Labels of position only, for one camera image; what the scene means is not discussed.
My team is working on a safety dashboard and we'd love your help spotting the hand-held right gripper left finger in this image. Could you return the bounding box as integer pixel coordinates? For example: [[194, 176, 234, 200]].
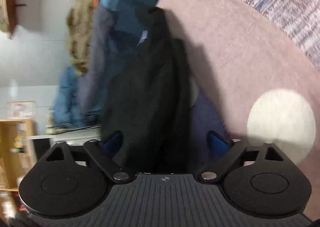
[[45, 130, 132, 184]]

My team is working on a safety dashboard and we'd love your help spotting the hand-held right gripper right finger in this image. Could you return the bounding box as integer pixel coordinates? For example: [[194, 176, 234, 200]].
[[197, 131, 285, 183]]

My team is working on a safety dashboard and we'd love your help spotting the black jacket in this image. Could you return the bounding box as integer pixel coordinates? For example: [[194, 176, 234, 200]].
[[100, 7, 198, 175]]

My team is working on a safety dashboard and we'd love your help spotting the blue down jacket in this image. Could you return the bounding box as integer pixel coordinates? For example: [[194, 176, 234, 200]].
[[52, 65, 85, 127]]

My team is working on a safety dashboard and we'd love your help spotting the clear framed sign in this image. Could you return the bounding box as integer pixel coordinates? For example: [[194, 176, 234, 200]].
[[10, 100, 35, 119]]

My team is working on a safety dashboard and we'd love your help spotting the wooden shelf unit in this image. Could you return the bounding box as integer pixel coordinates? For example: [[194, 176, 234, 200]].
[[0, 118, 38, 192]]

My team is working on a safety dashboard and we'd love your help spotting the khaki jacket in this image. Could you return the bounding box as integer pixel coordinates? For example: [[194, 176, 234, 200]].
[[65, 0, 95, 76]]

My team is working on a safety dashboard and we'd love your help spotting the massage bed with dark sheet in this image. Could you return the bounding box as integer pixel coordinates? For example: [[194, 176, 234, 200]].
[[77, 0, 175, 122]]

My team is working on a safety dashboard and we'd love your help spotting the wooden wall shelf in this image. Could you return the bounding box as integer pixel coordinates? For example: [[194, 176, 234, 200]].
[[4, 0, 28, 40]]

